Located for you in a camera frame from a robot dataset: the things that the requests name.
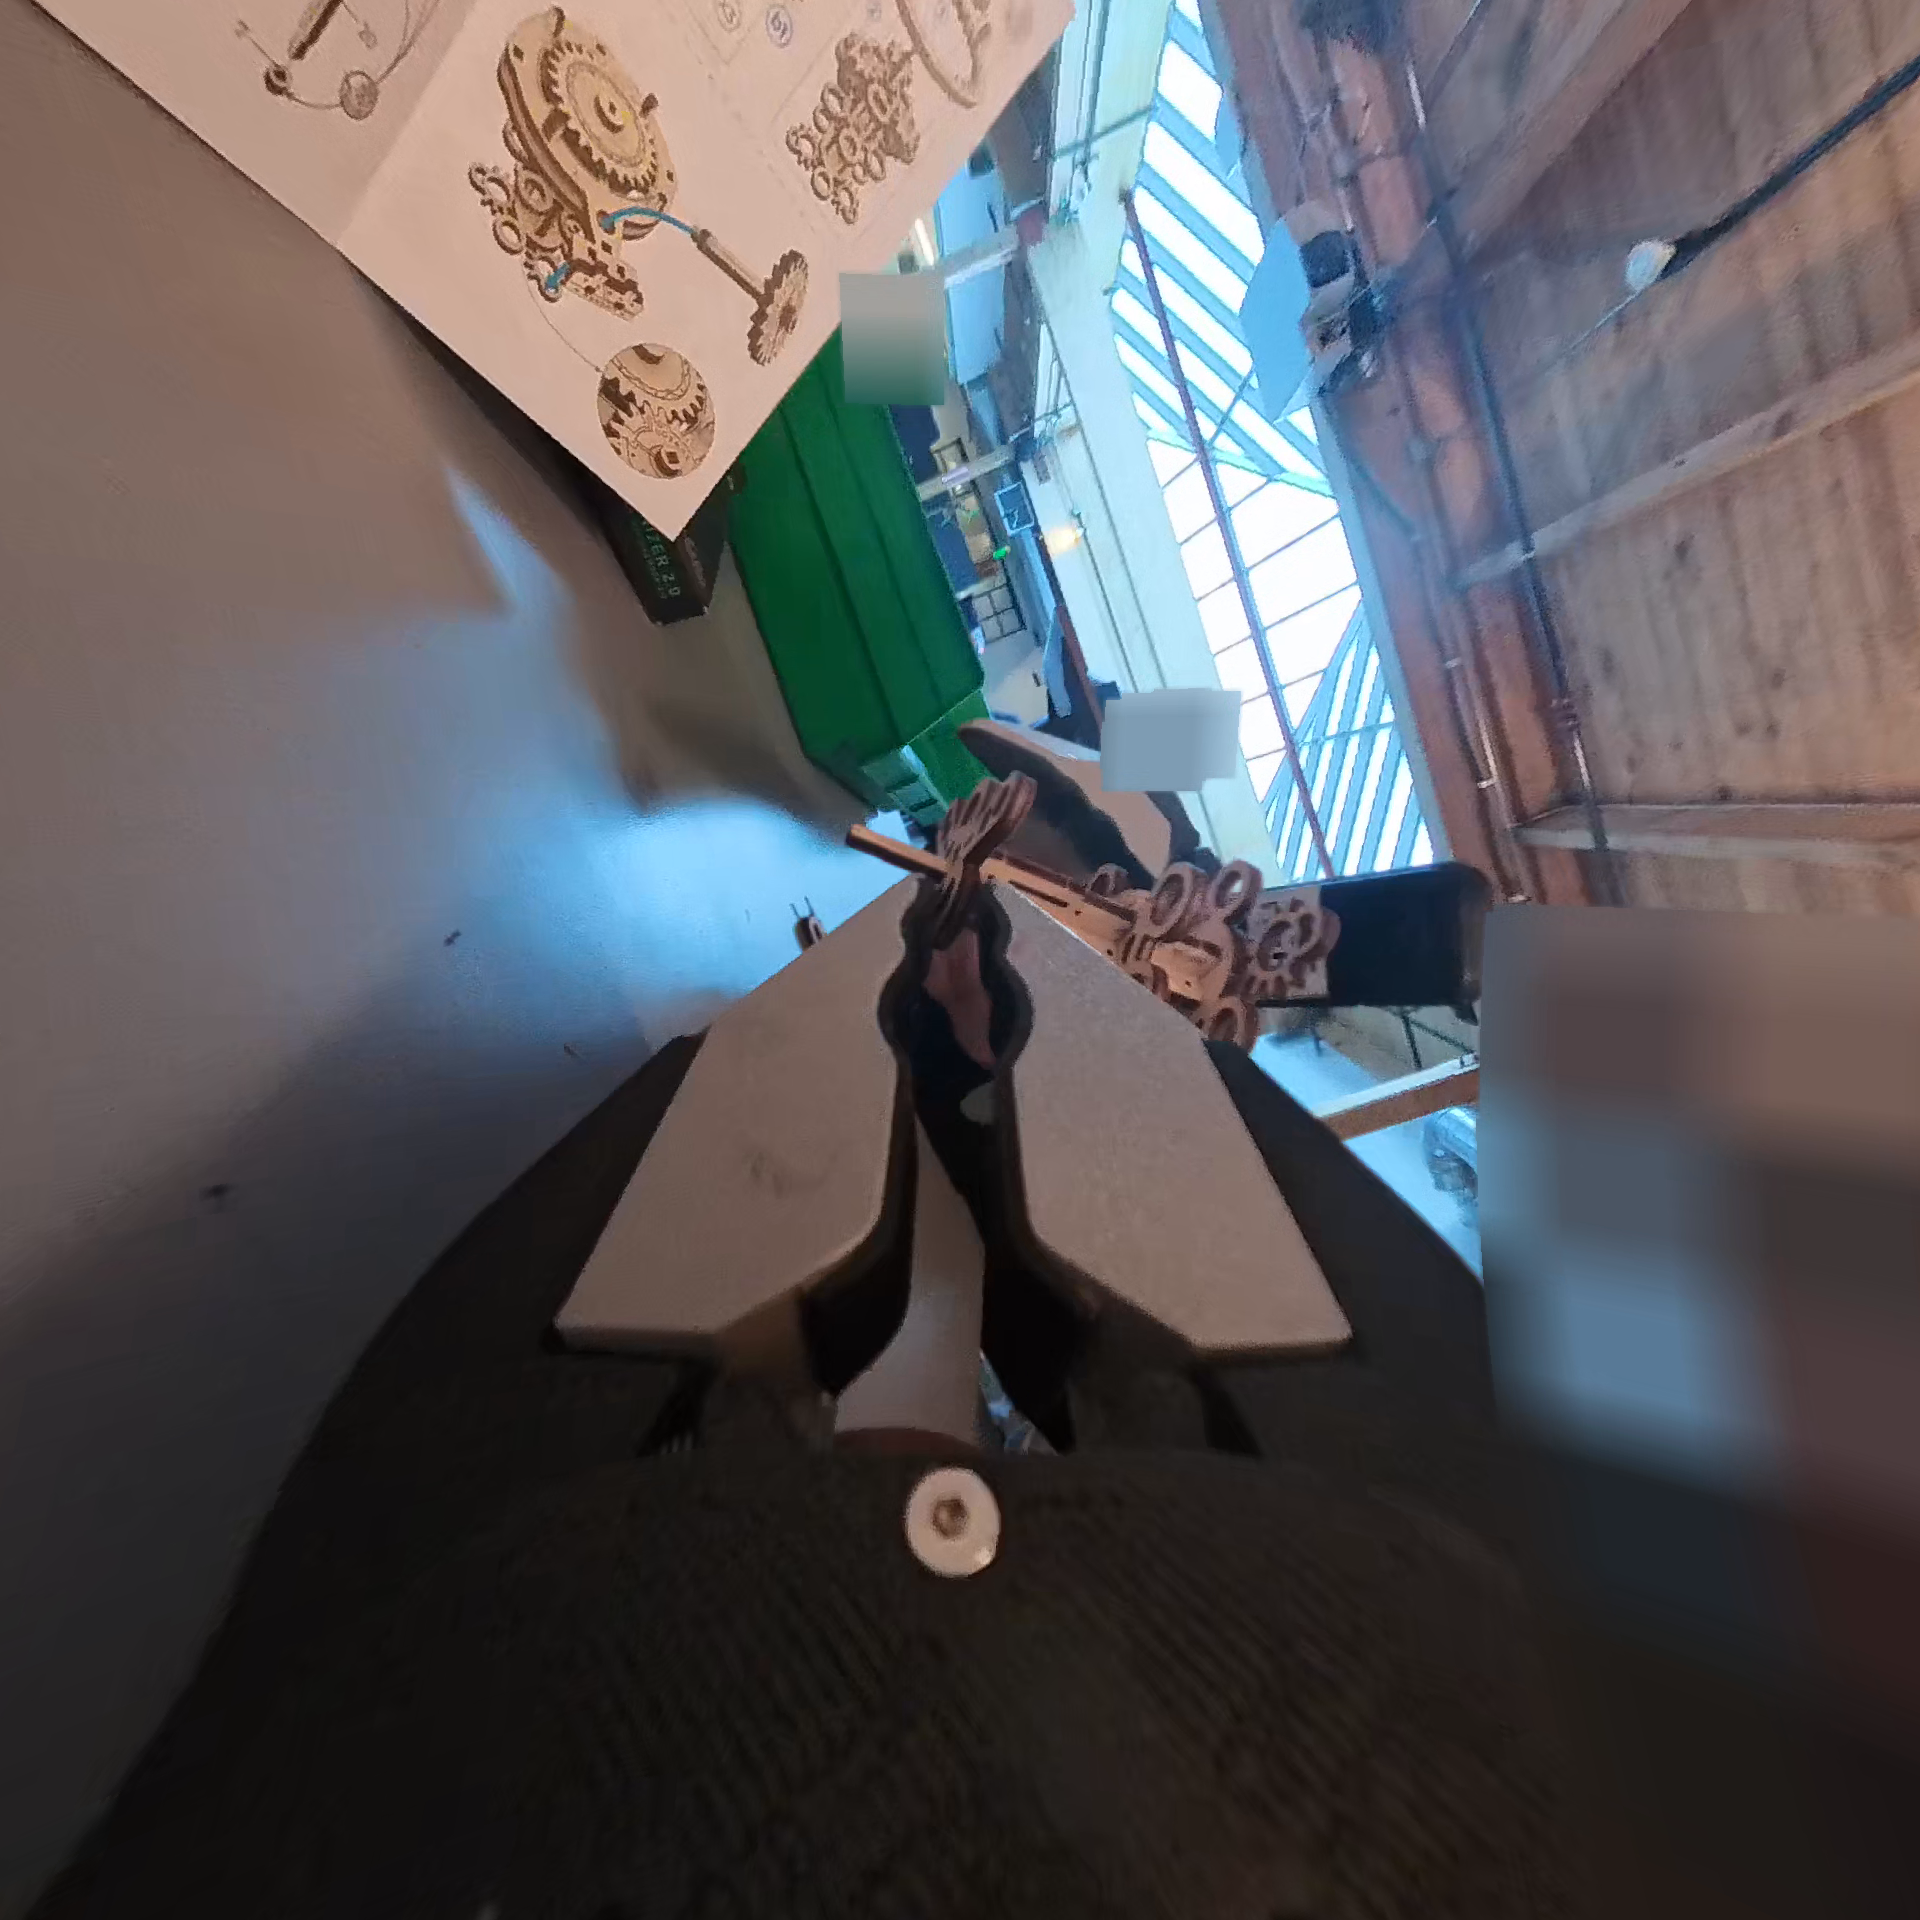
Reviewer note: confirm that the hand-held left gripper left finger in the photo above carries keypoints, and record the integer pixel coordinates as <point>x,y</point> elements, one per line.
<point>750,1141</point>

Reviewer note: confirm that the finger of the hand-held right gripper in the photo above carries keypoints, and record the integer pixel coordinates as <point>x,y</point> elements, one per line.
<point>1095,820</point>

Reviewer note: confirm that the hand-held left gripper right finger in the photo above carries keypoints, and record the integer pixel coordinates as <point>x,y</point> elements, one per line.
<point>1156,1186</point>

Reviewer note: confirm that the wooden gear model assembly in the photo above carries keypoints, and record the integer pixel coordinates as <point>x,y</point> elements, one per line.
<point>1179,939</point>

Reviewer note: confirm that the green plastic crate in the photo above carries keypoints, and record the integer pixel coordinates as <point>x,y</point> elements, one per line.
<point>848,599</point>

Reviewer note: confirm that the black cardboard box green print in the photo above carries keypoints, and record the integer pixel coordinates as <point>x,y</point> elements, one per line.
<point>669,564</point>

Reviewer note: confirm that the paper instruction sheet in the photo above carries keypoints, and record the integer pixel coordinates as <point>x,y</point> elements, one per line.
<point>495,196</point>

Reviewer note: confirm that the white wall lamp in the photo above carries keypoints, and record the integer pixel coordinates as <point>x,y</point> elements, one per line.
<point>1651,267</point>

